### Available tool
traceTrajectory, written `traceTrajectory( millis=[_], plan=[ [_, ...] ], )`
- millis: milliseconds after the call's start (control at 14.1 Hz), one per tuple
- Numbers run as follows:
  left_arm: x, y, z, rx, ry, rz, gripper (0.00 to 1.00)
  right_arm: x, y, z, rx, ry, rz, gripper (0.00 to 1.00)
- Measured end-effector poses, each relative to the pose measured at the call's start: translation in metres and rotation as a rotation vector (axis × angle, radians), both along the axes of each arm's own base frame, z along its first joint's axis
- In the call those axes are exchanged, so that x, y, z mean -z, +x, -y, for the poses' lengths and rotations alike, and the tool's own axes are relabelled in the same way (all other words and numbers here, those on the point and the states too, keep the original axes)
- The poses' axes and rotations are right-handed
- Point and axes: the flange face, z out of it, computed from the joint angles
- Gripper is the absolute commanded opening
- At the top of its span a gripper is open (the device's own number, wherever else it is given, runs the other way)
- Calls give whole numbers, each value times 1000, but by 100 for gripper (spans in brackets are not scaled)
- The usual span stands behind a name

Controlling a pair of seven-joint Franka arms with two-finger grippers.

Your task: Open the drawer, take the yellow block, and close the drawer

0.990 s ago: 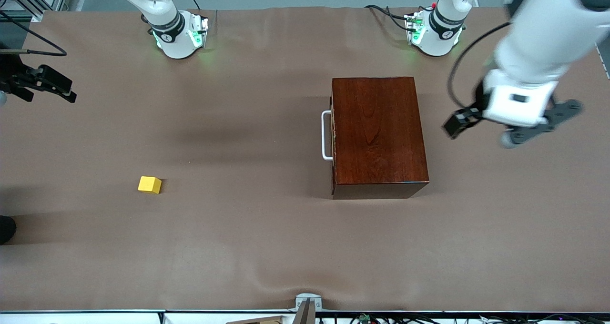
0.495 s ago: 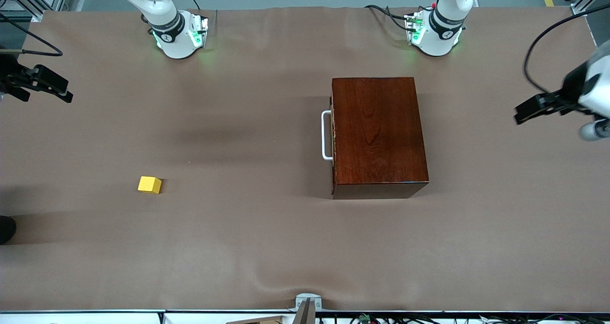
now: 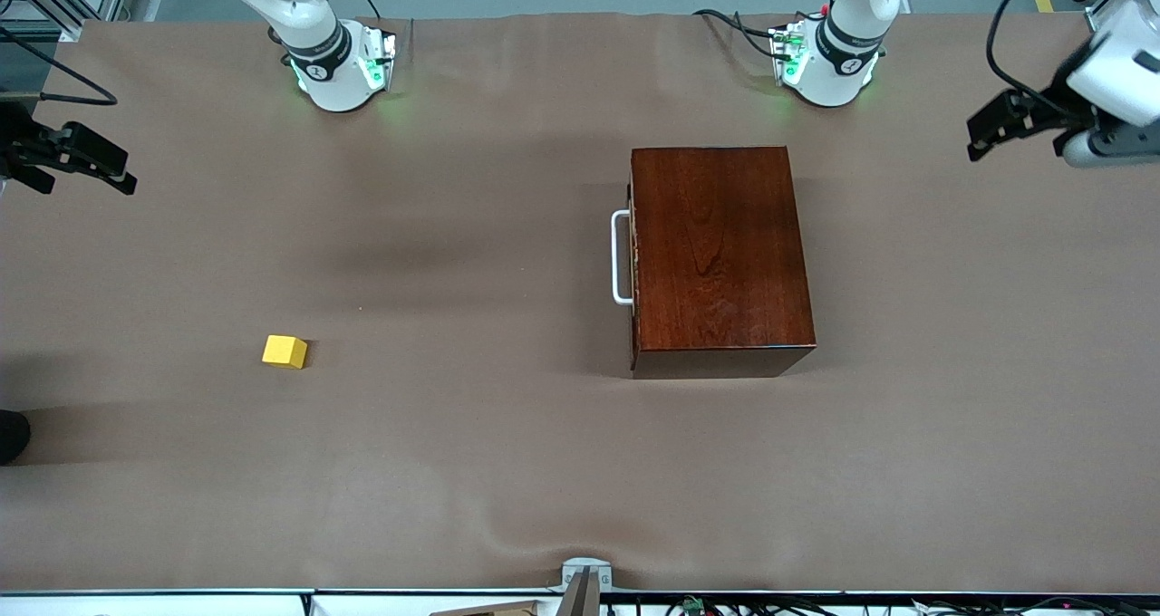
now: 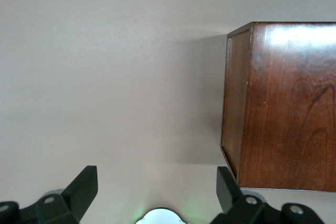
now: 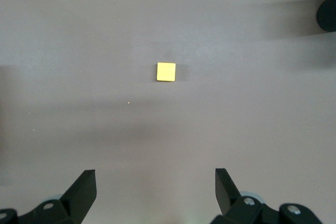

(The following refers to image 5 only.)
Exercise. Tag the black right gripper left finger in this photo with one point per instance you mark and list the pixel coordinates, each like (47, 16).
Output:
(71, 203)

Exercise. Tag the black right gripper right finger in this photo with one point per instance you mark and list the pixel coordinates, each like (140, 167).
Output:
(236, 208)

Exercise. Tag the yellow block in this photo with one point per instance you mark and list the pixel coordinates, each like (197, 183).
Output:
(166, 72)

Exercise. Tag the black round object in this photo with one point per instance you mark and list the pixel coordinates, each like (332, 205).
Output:
(328, 14)

